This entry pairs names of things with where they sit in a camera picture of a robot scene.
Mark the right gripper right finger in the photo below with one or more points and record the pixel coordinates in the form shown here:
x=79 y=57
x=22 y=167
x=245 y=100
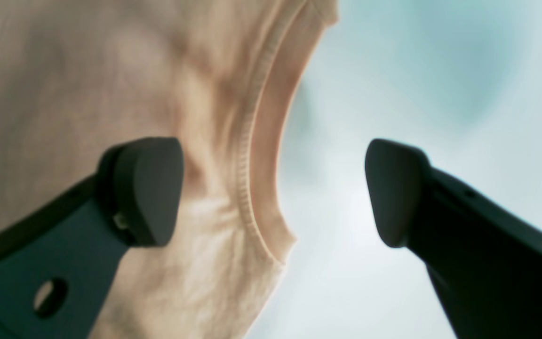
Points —
x=484 y=263

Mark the peach t-shirt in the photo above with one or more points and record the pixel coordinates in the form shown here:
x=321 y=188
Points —
x=78 y=76

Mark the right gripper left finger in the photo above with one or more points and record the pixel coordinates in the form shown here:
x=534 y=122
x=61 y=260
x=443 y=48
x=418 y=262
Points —
x=58 y=264

